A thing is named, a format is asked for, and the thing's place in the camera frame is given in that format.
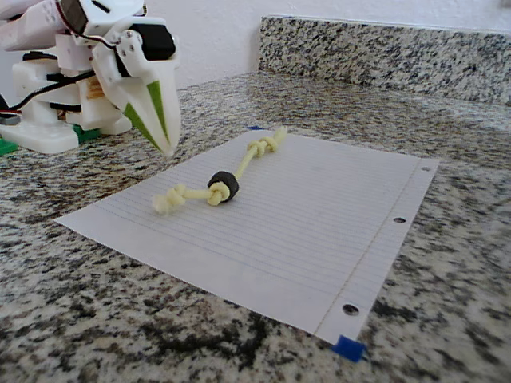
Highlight pale yellow knotted rope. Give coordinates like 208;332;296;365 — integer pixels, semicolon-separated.
151;126;289;219

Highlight lined white paper sheet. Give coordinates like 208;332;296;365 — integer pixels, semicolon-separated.
54;129;441;345

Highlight black hex nut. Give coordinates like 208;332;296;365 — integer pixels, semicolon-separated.
207;170;240;203

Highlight speckled granite backsplash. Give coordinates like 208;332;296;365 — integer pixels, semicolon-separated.
258;14;511;105

